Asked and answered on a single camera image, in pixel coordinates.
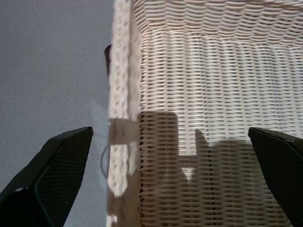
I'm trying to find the pale woven laundry basket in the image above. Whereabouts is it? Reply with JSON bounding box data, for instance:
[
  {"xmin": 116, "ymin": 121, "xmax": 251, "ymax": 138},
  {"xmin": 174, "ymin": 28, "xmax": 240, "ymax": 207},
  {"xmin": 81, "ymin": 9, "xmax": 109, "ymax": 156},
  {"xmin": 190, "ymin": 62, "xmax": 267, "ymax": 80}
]
[{"xmin": 105, "ymin": 0, "xmax": 303, "ymax": 227}]

